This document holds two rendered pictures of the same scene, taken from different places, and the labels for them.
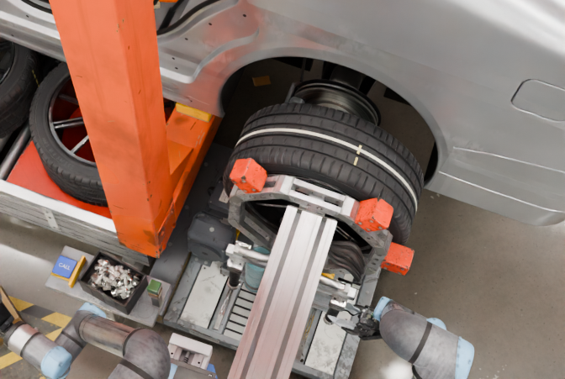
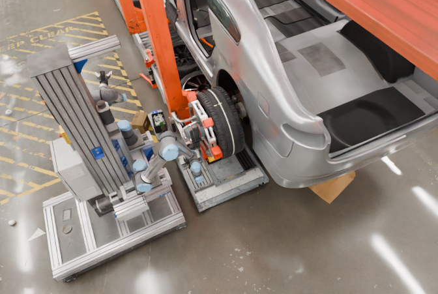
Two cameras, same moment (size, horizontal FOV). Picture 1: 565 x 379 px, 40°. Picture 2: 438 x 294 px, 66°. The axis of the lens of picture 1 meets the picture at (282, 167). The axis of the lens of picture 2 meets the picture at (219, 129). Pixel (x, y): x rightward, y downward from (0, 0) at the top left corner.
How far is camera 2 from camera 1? 204 cm
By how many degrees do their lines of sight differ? 35
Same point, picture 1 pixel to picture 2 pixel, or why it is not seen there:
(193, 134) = not seen: hidden behind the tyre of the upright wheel
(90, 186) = not seen: hidden behind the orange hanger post
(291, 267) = (101, 42)
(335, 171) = (206, 103)
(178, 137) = not seen: hidden behind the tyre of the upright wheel
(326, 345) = (206, 194)
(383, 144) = (229, 108)
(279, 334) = (84, 49)
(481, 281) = (277, 222)
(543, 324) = (285, 253)
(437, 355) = (163, 142)
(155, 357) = (106, 92)
